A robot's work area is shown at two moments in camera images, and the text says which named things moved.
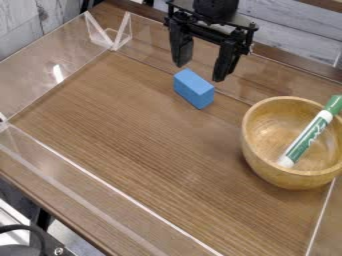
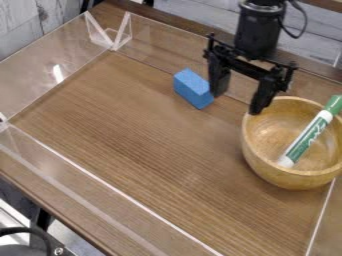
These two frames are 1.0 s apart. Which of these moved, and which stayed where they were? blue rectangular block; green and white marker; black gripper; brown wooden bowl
Moved: black gripper
Stayed: green and white marker; blue rectangular block; brown wooden bowl
